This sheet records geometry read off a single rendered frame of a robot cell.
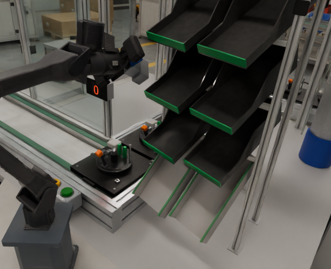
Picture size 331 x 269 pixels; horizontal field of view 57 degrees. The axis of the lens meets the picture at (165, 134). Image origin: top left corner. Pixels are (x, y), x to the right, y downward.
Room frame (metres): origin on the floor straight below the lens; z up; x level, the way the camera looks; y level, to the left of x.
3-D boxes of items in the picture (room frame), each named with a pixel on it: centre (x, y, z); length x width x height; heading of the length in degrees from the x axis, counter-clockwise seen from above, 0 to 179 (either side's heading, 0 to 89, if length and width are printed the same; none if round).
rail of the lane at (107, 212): (0.99, 0.50, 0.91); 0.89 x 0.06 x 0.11; 56
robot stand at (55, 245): (0.57, 0.32, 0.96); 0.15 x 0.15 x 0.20; 4
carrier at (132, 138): (1.17, 0.05, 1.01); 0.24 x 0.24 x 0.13; 56
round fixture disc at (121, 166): (0.96, 0.19, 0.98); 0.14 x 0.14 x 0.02
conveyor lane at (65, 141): (1.15, 0.42, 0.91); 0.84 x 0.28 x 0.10; 56
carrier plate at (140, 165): (0.96, 0.19, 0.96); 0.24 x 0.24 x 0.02; 56
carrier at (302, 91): (1.91, -0.80, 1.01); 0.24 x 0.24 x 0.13; 56
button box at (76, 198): (0.83, 0.38, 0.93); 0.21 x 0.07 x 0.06; 56
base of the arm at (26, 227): (0.57, 0.32, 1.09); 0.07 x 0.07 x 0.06; 4
